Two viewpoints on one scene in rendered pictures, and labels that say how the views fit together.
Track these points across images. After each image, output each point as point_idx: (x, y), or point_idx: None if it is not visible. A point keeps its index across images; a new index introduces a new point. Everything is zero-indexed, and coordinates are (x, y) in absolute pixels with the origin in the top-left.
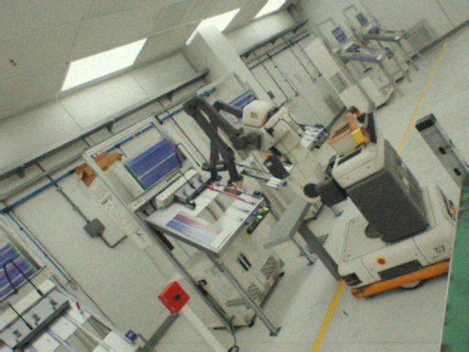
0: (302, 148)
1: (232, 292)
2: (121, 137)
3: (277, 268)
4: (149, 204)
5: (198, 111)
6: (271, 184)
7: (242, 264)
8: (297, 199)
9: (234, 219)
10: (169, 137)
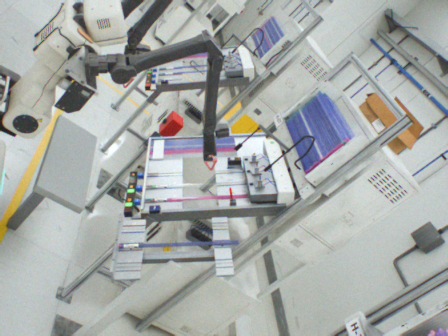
0: (39, 65)
1: None
2: (369, 82)
3: (121, 287)
4: None
5: None
6: (136, 223)
7: (154, 227)
8: (73, 194)
9: (161, 172)
10: (357, 149)
